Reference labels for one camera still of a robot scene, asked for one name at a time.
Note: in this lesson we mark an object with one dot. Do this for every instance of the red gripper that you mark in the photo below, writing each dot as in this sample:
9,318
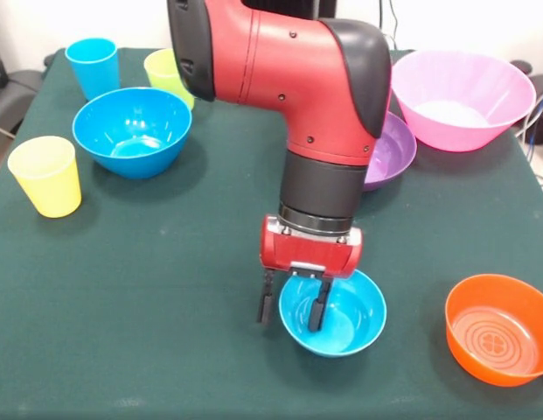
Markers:
310,256

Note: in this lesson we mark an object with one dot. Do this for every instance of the small blue plastic bowl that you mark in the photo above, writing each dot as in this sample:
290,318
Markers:
341,319

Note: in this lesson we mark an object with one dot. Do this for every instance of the orange plastic bowl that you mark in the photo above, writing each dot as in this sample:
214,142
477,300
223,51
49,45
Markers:
494,332

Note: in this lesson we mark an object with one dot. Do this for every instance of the dark green tablecloth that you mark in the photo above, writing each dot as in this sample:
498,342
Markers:
166,262

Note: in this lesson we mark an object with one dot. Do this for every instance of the purple plastic bowl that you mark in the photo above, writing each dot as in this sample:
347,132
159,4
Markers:
393,153

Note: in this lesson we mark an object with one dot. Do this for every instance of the large blue plastic bowl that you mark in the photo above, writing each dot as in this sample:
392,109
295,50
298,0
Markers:
131,131

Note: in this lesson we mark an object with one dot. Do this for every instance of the lime green plastic cup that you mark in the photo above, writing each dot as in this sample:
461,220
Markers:
159,72

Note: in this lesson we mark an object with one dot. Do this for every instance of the large pink plastic bowl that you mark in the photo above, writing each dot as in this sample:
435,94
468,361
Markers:
463,96

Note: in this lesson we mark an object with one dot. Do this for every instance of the yellow plastic cup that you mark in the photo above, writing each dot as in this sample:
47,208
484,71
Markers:
48,184

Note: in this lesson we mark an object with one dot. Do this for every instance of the blue plastic cup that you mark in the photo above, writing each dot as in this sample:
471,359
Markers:
96,70

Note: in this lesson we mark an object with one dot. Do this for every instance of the black chair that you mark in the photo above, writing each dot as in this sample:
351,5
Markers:
13,96

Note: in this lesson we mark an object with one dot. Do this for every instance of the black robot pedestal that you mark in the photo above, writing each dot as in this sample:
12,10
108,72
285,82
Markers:
280,6

